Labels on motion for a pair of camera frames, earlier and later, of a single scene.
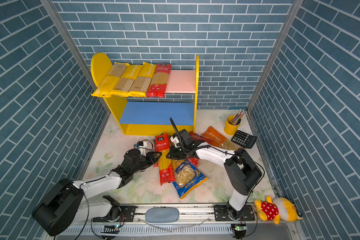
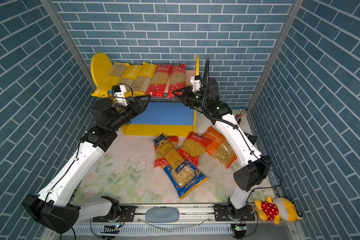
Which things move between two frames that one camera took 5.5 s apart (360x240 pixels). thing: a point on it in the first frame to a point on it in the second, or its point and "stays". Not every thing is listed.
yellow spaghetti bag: (142, 81) stays
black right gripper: (173, 155) to (185, 96)
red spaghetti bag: (158, 85) stays
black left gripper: (151, 158) to (140, 109)
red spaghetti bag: (166, 171) to (177, 79)
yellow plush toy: (280, 208) stays
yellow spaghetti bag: (106, 88) stays
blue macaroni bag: (187, 177) stays
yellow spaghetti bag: (126, 81) stays
